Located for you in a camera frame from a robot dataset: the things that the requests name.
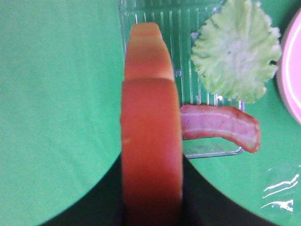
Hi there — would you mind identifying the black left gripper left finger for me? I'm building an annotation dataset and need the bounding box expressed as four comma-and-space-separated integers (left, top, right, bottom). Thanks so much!
43, 155, 124, 226

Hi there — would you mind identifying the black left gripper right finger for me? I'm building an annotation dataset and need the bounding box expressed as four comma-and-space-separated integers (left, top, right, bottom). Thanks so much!
181, 156, 274, 226

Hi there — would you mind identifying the toy bacon strip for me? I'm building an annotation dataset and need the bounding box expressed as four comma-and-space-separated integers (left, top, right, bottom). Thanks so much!
180, 105, 261, 153

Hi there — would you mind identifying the toy bread slice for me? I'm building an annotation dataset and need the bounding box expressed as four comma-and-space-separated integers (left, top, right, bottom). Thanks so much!
120, 22, 183, 226

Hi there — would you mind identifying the green toy lettuce leaf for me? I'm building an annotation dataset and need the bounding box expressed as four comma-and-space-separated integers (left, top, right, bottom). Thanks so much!
191, 0, 282, 104

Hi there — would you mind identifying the clear tape patch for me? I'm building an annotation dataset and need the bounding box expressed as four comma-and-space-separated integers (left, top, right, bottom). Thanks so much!
260, 164, 301, 214

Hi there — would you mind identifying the pink round plate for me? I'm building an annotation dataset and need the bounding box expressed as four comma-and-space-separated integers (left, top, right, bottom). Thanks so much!
276, 10, 301, 123

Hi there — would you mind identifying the clear left plastic tray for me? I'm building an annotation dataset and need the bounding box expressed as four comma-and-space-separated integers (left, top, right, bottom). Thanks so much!
118, 0, 246, 159

